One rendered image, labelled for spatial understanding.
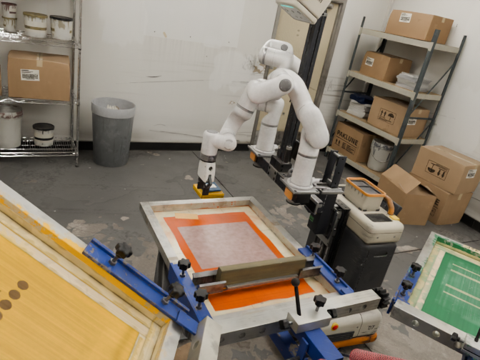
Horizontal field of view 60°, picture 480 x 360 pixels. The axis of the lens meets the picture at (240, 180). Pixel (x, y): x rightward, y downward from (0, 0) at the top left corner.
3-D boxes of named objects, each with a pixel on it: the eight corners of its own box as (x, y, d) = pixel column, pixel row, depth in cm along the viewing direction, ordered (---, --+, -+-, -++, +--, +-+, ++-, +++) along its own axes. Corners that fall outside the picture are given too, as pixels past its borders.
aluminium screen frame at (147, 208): (138, 209, 186) (139, 201, 185) (251, 202, 214) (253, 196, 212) (201, 337, 124) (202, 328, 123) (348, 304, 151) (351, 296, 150)
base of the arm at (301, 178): (309, 178, 208) (317, 150, 202) (322, 190, 197) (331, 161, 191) (282, 178, 202) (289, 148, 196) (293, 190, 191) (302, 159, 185)
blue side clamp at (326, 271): (294, 260, 174) (298, 246, 171) (303, 258, 176) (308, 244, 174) (338, 308, 150) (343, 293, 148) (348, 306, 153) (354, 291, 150)
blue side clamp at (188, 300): (167, 278, 148) (169, 262, 145) (181, 276, 150) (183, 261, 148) (196, 340, 124) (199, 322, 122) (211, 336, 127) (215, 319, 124)
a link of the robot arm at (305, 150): (313, 151, 199) (322, 120, 192) (321, 162, 187) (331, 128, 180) (294, 148, 197) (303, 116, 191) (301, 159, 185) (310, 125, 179)
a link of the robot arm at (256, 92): (291, 73, 180) (299, 81, 167) (267, 116, 187) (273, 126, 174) (259, 56, 176) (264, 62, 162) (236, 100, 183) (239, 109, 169)
